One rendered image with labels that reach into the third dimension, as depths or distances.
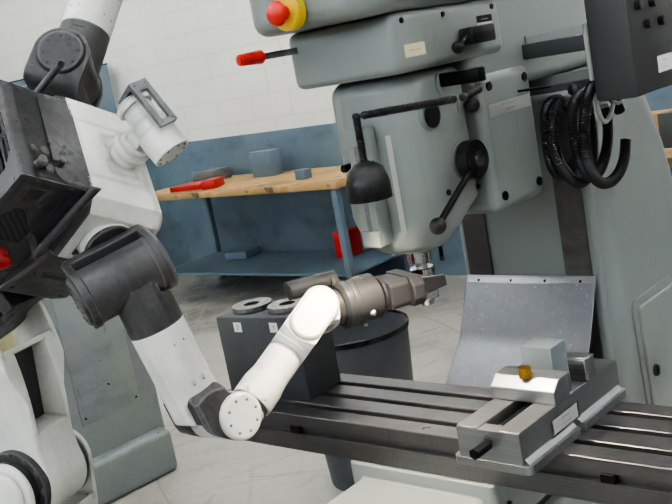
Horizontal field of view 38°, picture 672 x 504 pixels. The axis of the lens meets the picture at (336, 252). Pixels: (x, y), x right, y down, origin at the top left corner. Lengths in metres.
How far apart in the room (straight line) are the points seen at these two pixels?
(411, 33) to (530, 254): 0.68
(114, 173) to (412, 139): 0.50
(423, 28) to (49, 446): 1.01
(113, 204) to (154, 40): 7.29
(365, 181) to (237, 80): 6.64
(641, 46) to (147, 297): 0.94
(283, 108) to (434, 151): 6.14
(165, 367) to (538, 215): 0.92
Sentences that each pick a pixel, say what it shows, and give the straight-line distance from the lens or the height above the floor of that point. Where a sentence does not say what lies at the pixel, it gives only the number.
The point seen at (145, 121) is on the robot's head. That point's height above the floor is 1.63.
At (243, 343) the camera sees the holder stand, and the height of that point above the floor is 1.11.
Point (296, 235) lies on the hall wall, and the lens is 8.00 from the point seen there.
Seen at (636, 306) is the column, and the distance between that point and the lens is 2.16.
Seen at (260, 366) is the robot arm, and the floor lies 1.20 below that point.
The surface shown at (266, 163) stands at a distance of 7.59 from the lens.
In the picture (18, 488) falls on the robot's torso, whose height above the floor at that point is 1.03.
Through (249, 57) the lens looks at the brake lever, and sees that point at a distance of 1.66.
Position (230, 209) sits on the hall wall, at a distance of 8.49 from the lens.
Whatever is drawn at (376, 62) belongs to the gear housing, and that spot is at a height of 1.66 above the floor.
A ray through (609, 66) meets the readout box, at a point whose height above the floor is 1.57.
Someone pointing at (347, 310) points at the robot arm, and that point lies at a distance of 1.73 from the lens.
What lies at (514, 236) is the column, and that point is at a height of 1.23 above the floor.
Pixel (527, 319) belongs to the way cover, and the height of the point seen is 1.06.
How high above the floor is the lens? 1.67
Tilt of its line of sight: 11 degrees down
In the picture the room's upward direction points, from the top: 11 degrees counter-clockwise
